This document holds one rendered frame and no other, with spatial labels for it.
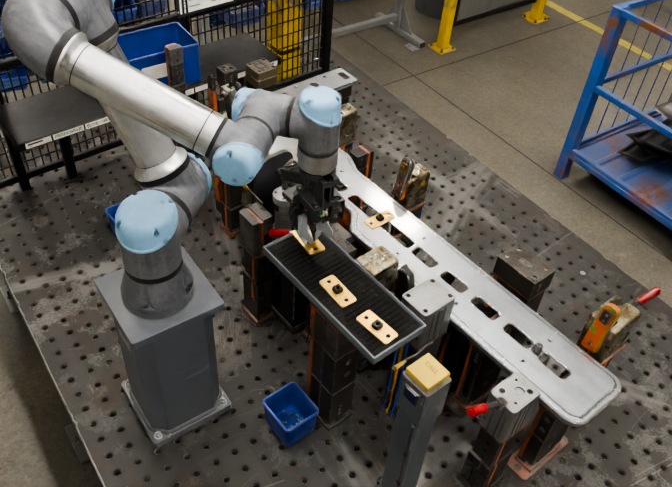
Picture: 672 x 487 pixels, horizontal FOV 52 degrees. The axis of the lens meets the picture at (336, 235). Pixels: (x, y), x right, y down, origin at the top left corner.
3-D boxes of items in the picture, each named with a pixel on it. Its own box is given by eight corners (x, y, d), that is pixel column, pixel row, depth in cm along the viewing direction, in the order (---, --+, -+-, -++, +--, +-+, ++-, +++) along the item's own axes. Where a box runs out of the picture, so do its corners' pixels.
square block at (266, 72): (277, 156, 249) (278, 67, 224) (259, 163, 245) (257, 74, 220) (265, 145, 253) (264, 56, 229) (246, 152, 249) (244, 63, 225)
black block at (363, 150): (374, 222, 227) (384, 150, 207) (349, 235, 221) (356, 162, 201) (358, 209, 231) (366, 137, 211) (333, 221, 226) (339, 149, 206)
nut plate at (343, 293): (357, 300, 140) (357, 296, 139) (342, 308, 138) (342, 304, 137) (332, 275, 145) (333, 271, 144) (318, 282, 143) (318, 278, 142)
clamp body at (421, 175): (422, 259, 215) (441, 172, 192) (394, 276, 209) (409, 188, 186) (402, 242, 220) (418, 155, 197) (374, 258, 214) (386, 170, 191)
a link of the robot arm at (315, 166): (290, 141, 128) (328, 129, 132) (290, 160, 132) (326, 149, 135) (310, 163, 124) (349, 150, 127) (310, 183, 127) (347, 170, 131)
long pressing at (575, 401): (634, 381, 151) (637, 377, 150) (572, 437, 140) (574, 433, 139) (271, 95, 225) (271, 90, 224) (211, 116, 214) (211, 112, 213)
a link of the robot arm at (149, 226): (111, 273, 136) (99, 222, 127) (141, 228, 146) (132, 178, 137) (168, 286, 135) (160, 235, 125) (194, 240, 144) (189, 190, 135)
